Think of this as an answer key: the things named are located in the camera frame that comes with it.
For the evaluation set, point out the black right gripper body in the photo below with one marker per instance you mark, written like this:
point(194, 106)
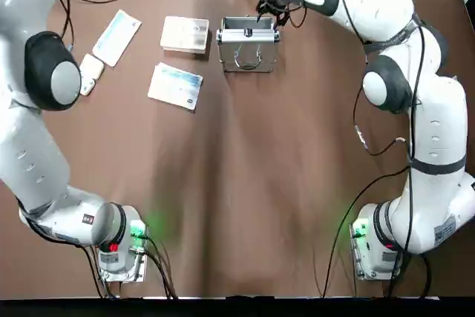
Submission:
point(278, 3)

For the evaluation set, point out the aluminium first-aid case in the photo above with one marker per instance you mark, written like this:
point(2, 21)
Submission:
point(246, 53)

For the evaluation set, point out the white plastic partition tray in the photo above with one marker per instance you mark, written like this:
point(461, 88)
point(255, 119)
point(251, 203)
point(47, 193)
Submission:
point(184, 35)

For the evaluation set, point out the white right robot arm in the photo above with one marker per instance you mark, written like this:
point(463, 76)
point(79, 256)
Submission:
point(438, 127)

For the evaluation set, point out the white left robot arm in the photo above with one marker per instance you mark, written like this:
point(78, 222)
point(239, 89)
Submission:
point(29, 153)

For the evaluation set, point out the open white plastic pill box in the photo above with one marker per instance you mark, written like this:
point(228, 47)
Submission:
point(92, 68)

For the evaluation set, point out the large flat blue white packet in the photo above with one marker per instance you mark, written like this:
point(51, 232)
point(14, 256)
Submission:
point(174, 87)

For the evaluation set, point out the long white teal pouch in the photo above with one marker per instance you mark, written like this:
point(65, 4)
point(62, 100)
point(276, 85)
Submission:
point(115, 38)

